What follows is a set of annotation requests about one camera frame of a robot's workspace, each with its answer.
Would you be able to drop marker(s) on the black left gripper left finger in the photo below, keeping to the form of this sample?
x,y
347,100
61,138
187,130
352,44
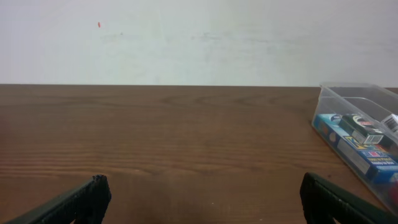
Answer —
x,y
86,204

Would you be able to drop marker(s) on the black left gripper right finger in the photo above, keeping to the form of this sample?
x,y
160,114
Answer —
x,y
326,203

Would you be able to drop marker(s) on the blue Kool Fever box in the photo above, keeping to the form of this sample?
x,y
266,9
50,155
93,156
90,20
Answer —
x,y
369,160

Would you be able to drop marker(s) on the white green Panadol box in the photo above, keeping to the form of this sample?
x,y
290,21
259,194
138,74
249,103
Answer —
x,y
391,122

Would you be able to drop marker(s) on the clear plastic container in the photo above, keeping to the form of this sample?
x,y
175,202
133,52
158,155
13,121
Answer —
x,y
373,103

